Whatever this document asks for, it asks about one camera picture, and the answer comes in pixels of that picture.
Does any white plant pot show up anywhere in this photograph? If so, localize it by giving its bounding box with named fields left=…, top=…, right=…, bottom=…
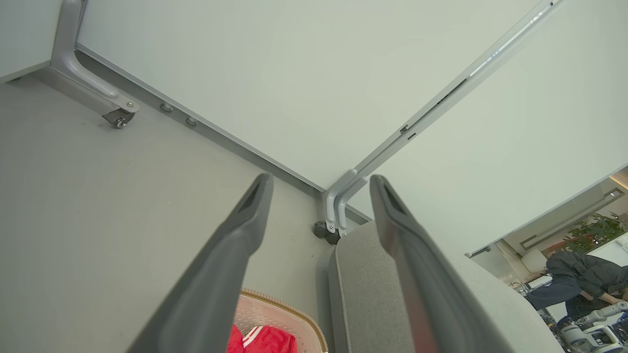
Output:
left=521, top=249, right=548, bottom=273

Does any person in black clothes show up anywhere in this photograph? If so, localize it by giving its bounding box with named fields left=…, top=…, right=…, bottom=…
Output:
left=526, top=251, right=628, bottom=319

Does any white partition panel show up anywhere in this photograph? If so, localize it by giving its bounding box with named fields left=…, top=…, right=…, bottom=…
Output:
left=0, top=0, right=64, bottom=81
left=76, top=0, right=545, bottom=192
left=346, top=0, right=628, bottom=255

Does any light grey fabric sofa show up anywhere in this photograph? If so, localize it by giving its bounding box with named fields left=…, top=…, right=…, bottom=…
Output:
left=328, top=221, right=565, bottom=353

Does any black caster wheel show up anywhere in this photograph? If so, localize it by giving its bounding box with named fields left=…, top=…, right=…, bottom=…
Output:
left=102, top=109, right=134, bottom=129
left=314, top=222, right=341, bottom=245

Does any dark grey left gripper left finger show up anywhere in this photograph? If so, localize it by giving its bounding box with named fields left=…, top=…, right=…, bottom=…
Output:
left=127, top=173, right=274, bottom=353

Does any green potted plant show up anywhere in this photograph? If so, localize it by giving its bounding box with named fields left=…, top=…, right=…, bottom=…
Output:
left=559, top=213, right=628, bottom=253

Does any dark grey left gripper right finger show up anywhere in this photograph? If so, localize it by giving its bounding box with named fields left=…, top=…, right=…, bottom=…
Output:
left=369, top=175, right=514, bottom=353

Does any grey white background robot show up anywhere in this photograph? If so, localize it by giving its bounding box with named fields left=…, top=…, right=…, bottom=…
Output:
left=559, top=300, right=628, bottom=353

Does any red and white top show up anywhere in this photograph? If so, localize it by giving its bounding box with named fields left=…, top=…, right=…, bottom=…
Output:
left=227, top=324, right=298, bottom=353

